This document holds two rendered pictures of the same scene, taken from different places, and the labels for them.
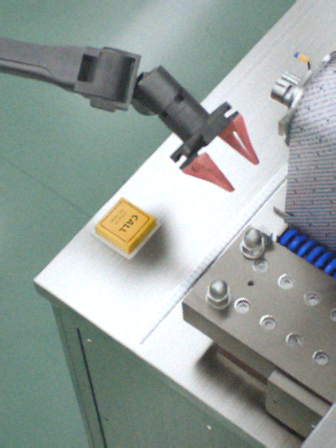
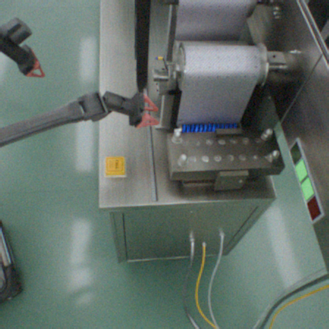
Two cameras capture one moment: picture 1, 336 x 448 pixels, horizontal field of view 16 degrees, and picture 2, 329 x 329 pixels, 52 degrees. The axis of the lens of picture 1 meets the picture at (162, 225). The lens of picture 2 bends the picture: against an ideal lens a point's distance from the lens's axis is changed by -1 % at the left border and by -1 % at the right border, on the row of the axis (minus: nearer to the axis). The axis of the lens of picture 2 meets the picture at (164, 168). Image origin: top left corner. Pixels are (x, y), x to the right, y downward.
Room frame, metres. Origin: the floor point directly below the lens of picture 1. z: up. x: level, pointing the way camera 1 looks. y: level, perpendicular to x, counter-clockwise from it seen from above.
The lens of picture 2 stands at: (0.50, 0.46, 2.02)
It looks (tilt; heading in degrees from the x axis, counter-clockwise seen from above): 60 degrees down; 305
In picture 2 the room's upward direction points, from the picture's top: 8 degrees clockwise
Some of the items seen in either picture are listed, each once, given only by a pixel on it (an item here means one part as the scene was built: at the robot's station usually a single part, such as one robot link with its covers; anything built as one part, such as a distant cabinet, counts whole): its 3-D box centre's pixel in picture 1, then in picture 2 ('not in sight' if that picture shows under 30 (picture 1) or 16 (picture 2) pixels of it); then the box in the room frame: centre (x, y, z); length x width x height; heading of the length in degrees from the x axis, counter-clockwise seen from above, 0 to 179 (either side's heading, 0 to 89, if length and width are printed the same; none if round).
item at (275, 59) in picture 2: not in sight; (275, 58); (0.76, -0.44, 1.28); 0.06 x 0.05 x 0.02; 47
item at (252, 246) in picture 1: (252, 240); (177, 136); (0.87, -0.13, 1.05); 0.04 x 0.04 x 0.04
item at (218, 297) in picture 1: (218, 290); (183, 158); (0.79, -0.07, 1.05); 0.04 x 0.04 x 0.04
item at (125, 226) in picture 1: (125, 225); (114, 166); (1.00, 0.06, 0.91); 0.07 x 0.07 x 0.02; 47
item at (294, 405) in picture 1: (298, 411); (230, 181); (0.64, -0.17, 0.96); 0.10 x 0.03 x 0.11; 47
